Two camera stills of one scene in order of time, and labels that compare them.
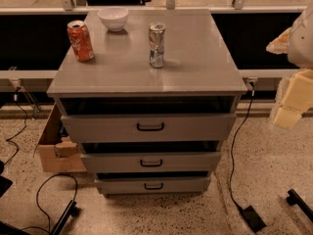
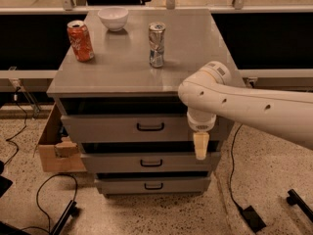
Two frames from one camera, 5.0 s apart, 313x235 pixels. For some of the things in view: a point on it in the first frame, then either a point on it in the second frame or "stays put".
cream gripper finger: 298,99 -> 201,141
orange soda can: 80,41 stays put
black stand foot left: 59,226 stays put
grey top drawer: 147,127 stays put
